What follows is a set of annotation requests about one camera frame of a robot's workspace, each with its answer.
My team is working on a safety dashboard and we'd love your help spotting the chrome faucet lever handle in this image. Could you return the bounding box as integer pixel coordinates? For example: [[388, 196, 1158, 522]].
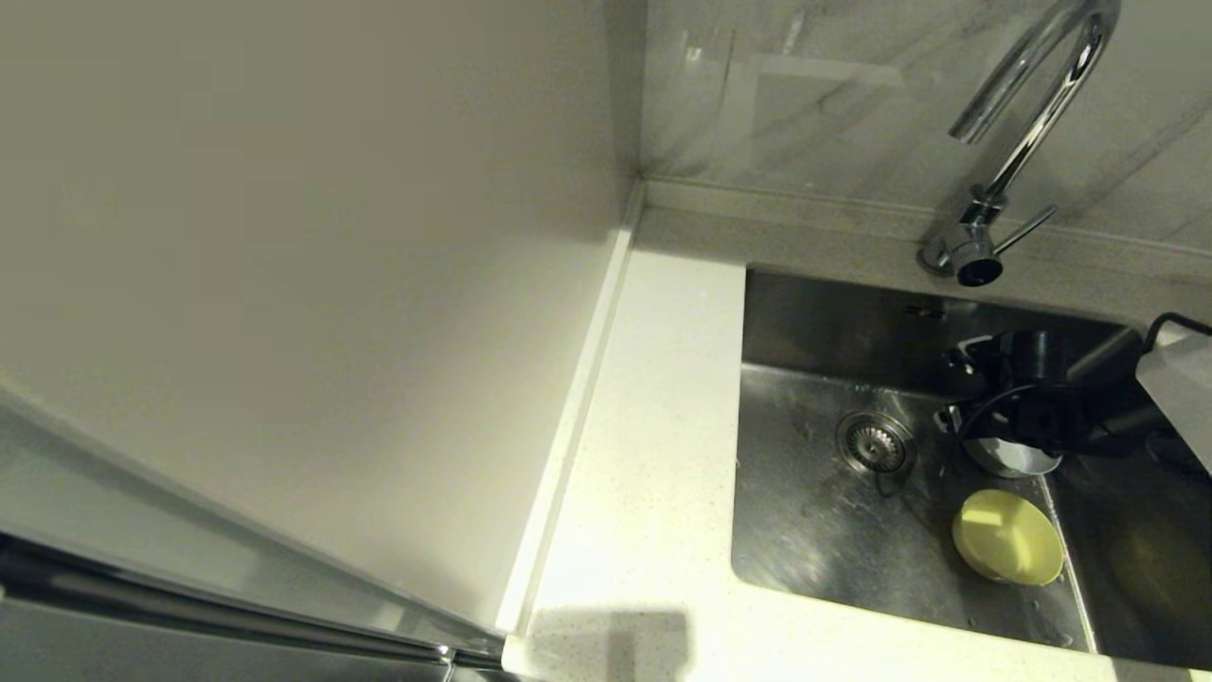
[[994, 205, 1058, 257]]

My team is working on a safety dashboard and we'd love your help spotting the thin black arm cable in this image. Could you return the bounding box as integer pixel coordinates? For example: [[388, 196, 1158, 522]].
[[1141, 313, 1212, 357]]

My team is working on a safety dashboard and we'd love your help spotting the dark metal door trim bar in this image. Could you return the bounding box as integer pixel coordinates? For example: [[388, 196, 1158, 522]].
[[0, 535, 508, 672]]

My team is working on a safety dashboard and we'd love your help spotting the grey-blue plastic bowl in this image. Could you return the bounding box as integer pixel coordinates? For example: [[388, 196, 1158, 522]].
[[963, 434, 1063, 479]]

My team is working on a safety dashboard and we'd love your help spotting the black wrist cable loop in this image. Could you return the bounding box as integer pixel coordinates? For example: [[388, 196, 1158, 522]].
[[954, 383, 1043, 448]]

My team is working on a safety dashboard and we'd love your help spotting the white tall cabinet side panel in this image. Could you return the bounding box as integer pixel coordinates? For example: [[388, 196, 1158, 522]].
[[0, 0, 647, 634]]

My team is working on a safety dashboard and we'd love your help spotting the chrome gooseneck faucet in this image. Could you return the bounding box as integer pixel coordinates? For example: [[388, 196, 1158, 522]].
[[918, 0, 1123, 288]]

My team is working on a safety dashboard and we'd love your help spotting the round metal drain strainer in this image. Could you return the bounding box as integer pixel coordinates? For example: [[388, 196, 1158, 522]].
[[836, 411, 919, 484]]

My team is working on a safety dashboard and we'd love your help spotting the stainless steel sink basin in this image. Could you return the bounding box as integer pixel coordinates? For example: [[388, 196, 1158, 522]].
[[729, 265, 1212, 672]]

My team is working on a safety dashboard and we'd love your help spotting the glossy grey door panel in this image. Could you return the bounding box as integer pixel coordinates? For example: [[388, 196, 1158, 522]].
[[0, 601, 446, 682]]

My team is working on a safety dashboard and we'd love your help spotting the yellow plastic bowl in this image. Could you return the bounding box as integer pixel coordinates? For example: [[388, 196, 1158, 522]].
[[952, 488, 1066, 587]]

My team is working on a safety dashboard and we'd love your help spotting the grey appliance door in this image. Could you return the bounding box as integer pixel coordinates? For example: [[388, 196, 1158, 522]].
[[0, 384, 508, 659]]

